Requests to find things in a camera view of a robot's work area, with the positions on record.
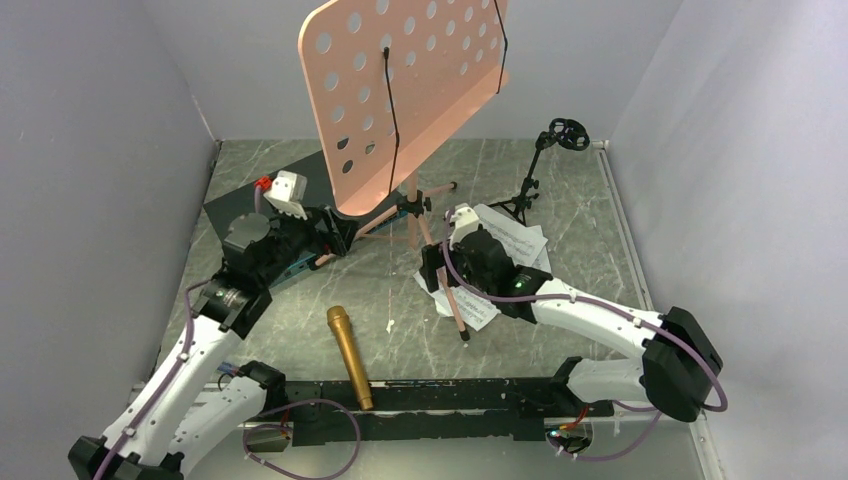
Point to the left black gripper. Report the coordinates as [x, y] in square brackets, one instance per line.
[337, 233]

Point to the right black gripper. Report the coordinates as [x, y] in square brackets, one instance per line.
[431, 261]

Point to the pink music stand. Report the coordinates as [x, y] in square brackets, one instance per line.
[390, 82]

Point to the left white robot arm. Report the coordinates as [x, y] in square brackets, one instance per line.
[160, 435]

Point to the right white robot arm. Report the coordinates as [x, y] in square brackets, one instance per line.
[667, 361]

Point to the gold microphone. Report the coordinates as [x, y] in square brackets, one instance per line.
[340, 325]

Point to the top sheet music page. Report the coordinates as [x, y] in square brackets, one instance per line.
[525, 245]

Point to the black blue flat box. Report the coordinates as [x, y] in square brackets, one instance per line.
[318, 194]

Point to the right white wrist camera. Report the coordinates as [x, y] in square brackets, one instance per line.
[463, 220]

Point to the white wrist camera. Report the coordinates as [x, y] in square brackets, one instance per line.
[463, 220]
[284, 194]

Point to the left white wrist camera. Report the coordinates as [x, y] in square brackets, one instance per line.
[284, 194]

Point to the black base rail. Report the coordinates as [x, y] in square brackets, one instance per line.
[522, 409]

